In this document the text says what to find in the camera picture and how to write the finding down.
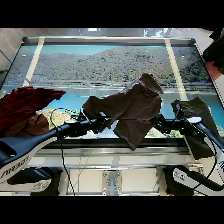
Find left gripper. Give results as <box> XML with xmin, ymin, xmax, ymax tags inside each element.
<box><xmin>87</xmin><ymin>115</ymin><xmax>113</xmax><ymax>135</ymax></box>

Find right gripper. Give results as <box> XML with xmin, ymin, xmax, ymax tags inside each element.
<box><xmin>151</xmin><ymin>113</ymin><xmax>179</xmax><ymax>135</ymax></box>

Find brown T-shirt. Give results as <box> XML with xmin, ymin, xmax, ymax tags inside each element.
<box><xmin>81</xmin><ymin>72</ymin><xmax>165</xmax><ymax>152</ymax></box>

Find dark olive garment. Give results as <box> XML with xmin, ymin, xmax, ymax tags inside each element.
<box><xmin>170</xmin><ymin>96</ymin><xmax>221</xmax><ymax>162</ymax></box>

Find orange-brown garment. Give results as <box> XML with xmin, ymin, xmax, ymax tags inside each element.
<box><xmin>3</xmin><ymin>112</ymin><xmax>51</xmax><ymax>139</ymax></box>

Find red garment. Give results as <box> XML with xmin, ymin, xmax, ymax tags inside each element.
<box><xmin>0</xmin><ymin>85</ymin><xmax>67</xmax><ymax>138</ymax></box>

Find black garment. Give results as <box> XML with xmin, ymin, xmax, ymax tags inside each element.
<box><xmin>202</xmin><ymin>28</ymin><xmax>224</xmax><ymax>75</ymax></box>

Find silver frame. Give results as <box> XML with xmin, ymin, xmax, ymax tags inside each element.
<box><xmin>19</xmin><ymin>35</ymin><xmax>209</xmax><ymax>197</ymax></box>

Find black cable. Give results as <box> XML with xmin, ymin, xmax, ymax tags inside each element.
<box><xmin>49</xmin><ymin>107</ymin><xmax>77</xmax><ymax>197</ymax></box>
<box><xmin>199</xmin><ymin>134</ymin><xmax>219</xmax><ymax>188</ymax></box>

